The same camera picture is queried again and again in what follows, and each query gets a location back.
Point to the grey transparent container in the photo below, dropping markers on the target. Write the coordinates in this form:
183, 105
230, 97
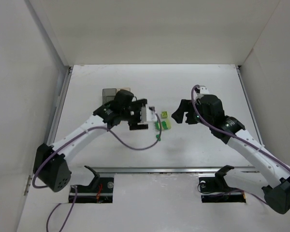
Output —
108, 94

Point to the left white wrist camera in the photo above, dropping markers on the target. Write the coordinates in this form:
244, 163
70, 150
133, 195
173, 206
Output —
148, 114

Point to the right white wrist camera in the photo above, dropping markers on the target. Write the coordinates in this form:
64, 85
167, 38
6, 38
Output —
201, 91

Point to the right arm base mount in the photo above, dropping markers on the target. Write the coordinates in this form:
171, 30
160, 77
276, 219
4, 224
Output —
214, 189

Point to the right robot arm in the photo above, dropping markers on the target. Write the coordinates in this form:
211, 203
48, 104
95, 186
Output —
271, 182

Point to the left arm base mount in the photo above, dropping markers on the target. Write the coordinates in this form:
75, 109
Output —
91, 186

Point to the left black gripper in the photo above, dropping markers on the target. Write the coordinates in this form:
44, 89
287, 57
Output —
137, 115

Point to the striped green lego stack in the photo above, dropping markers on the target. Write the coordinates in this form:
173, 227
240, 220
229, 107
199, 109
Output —
163, 125

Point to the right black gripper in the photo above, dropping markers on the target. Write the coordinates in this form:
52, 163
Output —
189, 114

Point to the orange transparent container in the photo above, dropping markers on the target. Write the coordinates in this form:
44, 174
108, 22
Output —
123, 88

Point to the lime square lego brick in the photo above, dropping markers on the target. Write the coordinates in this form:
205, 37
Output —
164, 114

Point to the metal table edge rail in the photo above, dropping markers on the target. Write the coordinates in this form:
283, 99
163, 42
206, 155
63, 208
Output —
153, 170

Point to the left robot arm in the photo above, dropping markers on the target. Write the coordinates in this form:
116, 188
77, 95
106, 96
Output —
51, 163

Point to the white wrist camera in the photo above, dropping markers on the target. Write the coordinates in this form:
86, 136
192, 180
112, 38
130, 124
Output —
148, 114
201, 91

